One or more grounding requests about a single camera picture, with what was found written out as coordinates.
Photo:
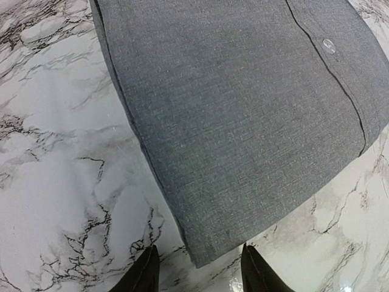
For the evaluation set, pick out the grey long sleeve shirt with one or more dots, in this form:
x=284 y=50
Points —
x=243 y=109

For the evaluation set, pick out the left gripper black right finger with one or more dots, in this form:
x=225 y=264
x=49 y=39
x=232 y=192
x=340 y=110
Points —
x=257 y=274

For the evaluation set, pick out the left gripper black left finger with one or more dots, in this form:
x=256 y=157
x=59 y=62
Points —
x=143 y=275

